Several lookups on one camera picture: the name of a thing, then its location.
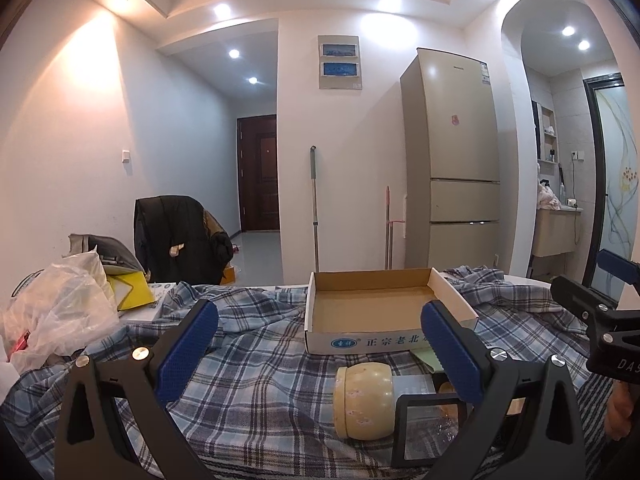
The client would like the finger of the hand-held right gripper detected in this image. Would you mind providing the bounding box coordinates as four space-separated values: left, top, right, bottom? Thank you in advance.
595 249 640 291
550 276 618 322

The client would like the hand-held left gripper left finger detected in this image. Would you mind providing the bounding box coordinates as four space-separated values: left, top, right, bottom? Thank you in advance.
54 299 221 480

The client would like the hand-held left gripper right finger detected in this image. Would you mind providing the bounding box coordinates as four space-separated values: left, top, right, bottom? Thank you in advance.
420 300 588 480

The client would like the green cloth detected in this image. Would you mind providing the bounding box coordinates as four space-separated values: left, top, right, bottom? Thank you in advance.
411 349 443 373

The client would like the shallow cardboard box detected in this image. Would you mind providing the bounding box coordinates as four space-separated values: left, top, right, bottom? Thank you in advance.
304 267 480 356

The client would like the black square frame case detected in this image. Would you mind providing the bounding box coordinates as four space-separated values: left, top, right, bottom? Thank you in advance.
390 394 471 470

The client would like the cream round jar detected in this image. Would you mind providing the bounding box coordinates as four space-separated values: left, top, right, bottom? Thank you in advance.
334 364 398 440

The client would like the person's right hand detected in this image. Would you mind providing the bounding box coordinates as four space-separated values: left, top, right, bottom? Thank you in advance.
604 382 640 441

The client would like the white flat box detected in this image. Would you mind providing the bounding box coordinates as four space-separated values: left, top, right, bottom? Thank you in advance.
125 282 177 323

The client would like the beige bathroom vanity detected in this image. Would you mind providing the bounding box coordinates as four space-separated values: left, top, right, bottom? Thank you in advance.
531 207 583 261

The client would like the blue plaid cloth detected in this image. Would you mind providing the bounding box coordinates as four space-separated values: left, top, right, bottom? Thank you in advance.
0 265 616 480

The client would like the pink cloth pile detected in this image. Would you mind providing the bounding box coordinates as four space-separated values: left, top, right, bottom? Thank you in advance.
536 180 563 211

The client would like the patterned glass door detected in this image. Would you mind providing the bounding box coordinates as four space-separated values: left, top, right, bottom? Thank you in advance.
582 74 640 291

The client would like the black jacket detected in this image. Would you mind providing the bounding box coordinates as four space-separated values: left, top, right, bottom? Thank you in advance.
133 195 235 286

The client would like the grey bag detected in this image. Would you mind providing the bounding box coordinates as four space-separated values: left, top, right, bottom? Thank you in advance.
62 233 146 276

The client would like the white plastic bag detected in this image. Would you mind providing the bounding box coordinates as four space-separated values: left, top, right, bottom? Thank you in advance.
0 250 121 376

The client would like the beige refrigerator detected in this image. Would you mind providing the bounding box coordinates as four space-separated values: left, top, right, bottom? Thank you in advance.
399 47 502 271

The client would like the brown entrance door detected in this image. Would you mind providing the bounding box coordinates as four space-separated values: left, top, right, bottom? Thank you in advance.
236 115 280 233

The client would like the wall niche shelf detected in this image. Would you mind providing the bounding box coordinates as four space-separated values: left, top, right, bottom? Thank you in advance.
540 105 558 163

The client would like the grey mop handle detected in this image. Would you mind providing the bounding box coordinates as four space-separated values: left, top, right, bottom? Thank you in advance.
309 145 321 273

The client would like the wall electrical panel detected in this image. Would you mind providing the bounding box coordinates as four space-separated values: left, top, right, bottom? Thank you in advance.
318 35 363 91

